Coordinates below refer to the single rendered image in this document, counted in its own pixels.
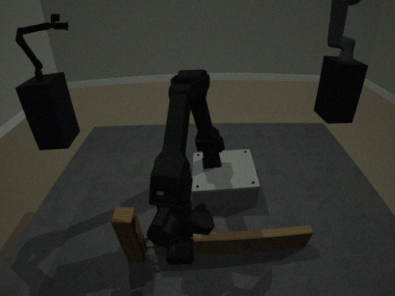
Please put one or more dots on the brown wooden post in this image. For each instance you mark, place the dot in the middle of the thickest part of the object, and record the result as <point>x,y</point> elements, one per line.
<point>129,234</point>

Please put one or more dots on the wooden side rail with metal hooks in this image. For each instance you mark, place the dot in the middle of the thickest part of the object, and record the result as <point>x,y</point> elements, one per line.
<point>230,242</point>

